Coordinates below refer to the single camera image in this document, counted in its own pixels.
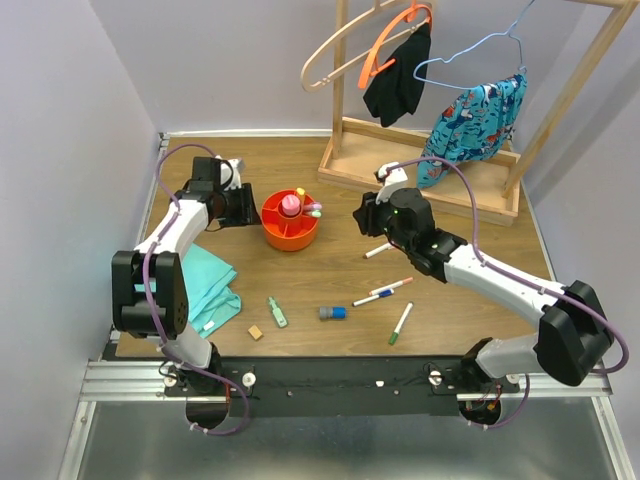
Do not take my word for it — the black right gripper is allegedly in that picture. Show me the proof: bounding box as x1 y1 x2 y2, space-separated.
352 185 414 252

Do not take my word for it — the orange round desk organizer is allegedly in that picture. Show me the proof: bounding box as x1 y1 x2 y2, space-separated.
261 188 320 252

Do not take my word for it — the orange pink highlighter pen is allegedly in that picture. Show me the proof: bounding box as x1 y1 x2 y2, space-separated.
295 188 306 212

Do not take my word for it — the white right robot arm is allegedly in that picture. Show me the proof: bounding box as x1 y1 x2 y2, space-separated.
353 188 614 392

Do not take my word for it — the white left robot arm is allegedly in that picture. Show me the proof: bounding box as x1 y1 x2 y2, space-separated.
111 156 261 395

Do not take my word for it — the brown cap white marker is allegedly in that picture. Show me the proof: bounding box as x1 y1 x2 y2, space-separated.
363 242 393 259

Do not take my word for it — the pink cap white marker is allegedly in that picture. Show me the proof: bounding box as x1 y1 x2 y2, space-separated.
369 277 414 296

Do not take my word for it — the blue cap white marker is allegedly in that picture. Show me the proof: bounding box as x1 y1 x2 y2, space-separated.
352 288 395 307

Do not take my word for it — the teal folded cloth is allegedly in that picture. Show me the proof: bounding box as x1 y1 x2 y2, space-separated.
182 244 242 338

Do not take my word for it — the grey blue cylinder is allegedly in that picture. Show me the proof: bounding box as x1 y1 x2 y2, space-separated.
318 306 347 321

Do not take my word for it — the wooden clothes rack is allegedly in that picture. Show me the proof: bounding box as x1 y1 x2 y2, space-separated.
317 0 639 227

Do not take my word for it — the small wooden block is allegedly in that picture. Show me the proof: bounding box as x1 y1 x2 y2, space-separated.
248 325 264 341

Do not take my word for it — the green cap white marker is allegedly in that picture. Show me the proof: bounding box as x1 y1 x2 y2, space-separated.
388 302 414 345

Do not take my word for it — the black hanging garment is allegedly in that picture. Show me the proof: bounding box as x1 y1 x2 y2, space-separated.
363 24 431 127

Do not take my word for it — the blue fish pattern garment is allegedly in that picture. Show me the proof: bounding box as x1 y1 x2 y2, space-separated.
417 73 528 188

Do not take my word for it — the orange plastic hanger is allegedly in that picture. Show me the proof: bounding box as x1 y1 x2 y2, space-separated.
357 1 434 90

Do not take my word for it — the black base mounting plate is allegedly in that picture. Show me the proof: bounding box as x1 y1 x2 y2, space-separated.
164 355 520 418

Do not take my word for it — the beige wooden hanger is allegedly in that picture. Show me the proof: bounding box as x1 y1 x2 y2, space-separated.
300 1 409 93

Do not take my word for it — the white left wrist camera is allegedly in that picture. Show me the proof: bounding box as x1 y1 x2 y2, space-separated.
217 156 245 191

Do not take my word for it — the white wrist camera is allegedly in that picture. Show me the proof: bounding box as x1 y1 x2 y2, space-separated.
375 162 408 204
217 156 245 191

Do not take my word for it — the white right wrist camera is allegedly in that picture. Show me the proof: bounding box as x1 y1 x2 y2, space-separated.
375 162 408 204

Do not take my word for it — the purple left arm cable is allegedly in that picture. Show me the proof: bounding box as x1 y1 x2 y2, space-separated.
142 143 251 437

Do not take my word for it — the aluminium frame rail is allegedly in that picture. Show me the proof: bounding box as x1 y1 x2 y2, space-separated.
57 132 169 480

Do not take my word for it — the blue wire hanger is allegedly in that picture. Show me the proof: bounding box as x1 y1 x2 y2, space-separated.
412 1 535 91

